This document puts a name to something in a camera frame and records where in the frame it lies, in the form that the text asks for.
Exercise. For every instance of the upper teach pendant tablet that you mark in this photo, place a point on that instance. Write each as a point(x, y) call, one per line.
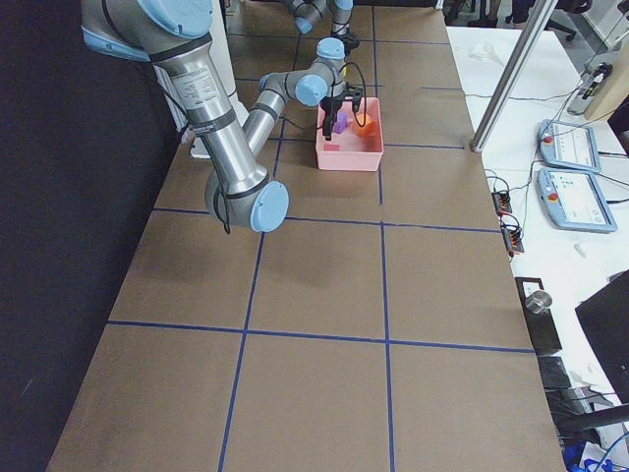
point(567, 145)

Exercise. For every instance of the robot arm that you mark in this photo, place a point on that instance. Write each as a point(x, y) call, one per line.
point(176, 37)
point(306, 13)

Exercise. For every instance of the aluminium frame post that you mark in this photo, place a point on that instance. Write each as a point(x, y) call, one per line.
point(522, 51)

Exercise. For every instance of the lower teach pendant tablet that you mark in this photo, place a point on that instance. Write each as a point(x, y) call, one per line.
point(574, 201)

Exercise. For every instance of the purple foam block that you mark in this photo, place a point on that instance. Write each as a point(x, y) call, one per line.
point(340, 123)

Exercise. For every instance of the orange connector box lower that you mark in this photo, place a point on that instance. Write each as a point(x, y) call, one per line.
point(512, 238)

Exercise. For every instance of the pink plastic bin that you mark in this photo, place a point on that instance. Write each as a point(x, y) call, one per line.
point(356, 153)

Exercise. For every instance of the orange foam block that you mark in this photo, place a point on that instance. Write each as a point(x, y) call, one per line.
point(363, 125)

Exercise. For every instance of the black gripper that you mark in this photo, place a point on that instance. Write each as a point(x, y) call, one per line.
point(333, 104)
point(351, 41)

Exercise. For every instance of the teach pendant tablet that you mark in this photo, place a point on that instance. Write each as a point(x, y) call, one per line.
point(574, 201)
point(567, 145)

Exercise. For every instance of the metal cylinder weight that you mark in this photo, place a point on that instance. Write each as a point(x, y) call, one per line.
point(537, 302)

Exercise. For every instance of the white camera mast post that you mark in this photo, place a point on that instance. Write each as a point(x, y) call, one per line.
point(206, 86)

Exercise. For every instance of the orange connector box upper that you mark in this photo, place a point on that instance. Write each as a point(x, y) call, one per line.
point(502, 202)

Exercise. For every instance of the orange connector box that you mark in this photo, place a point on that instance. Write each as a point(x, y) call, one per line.
point(502, 202)
point(512, 238)

